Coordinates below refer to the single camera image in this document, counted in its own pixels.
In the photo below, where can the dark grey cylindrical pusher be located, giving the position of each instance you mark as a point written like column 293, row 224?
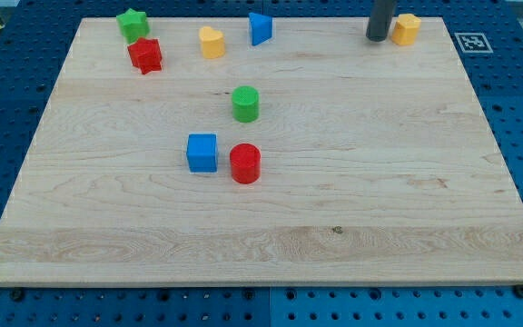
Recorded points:
column 381, row 15

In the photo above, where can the blue cube block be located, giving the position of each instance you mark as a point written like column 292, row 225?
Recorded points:
column 202, row 153

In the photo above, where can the yellow hexagon block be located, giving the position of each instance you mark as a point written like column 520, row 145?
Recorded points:
column 406, row 29

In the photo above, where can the white fiducial marker tag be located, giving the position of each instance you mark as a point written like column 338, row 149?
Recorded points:
column 473, row 43

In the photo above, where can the blue triangle block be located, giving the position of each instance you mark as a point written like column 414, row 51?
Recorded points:
column 260, row 28

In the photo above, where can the green cylinder block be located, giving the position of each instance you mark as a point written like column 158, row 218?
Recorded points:
column 245, row 104

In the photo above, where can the yellow heart block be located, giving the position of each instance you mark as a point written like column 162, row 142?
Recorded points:
column 212, row 42

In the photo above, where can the red cylinder block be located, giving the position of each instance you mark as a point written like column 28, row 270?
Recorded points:
column 245, row 160

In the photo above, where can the red star block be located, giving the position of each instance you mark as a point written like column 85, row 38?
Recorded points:
column 146, row 55

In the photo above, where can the wooden board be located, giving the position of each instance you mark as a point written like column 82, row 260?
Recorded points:
column 378, row 167

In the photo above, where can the green star block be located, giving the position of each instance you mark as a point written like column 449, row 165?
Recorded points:
column 133, row 25

